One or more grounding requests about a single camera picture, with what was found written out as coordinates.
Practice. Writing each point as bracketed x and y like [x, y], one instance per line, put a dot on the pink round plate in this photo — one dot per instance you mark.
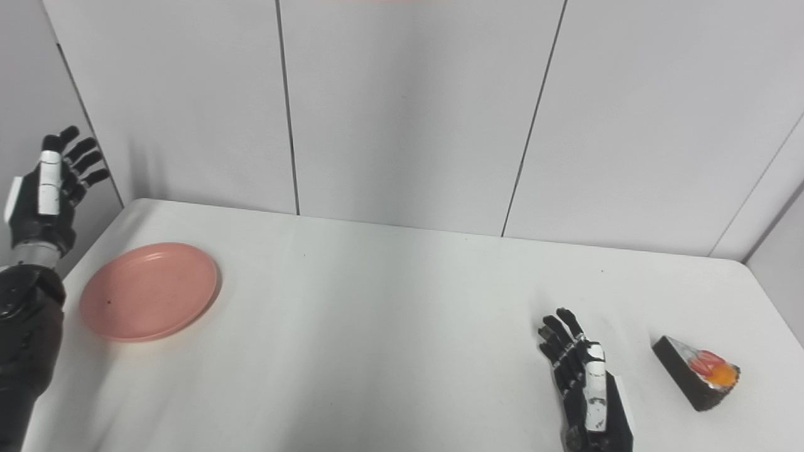
[149, 291]

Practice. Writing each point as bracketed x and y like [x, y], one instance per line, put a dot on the chocolate cake slice with fruit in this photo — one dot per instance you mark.
[691, 376]

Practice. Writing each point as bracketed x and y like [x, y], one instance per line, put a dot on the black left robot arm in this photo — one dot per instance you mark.
[25, 339]

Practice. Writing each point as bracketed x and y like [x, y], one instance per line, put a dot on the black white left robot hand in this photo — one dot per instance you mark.
[44, 213]

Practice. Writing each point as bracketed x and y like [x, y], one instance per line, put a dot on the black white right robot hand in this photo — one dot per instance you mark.
[593, 414]

